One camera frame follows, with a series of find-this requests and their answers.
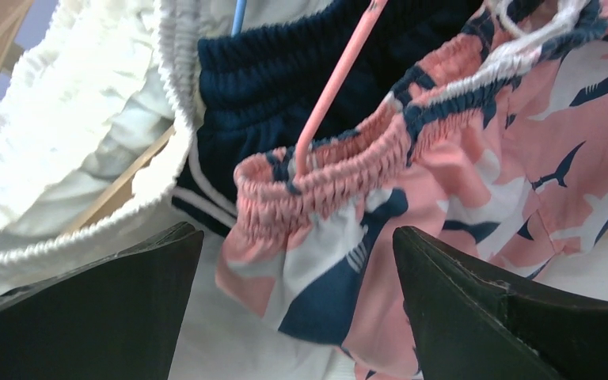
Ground pink hanger of floral shorts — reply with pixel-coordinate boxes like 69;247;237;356
294;0;389;178

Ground navy blue shorts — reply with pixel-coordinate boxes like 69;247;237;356
197;1;480;200

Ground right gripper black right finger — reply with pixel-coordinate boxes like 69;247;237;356
393;226;608;380

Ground white drawstring shorts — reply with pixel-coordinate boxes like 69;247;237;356
0;1;354;379

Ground light blue hanger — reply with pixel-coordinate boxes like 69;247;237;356
230;0;247;36

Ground wooden hanger front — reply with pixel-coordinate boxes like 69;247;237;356
63;126;175;234

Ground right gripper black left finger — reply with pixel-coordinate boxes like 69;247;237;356
0;223;203;380

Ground pink navy floral shorts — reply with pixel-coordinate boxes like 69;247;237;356
216;1;608;379

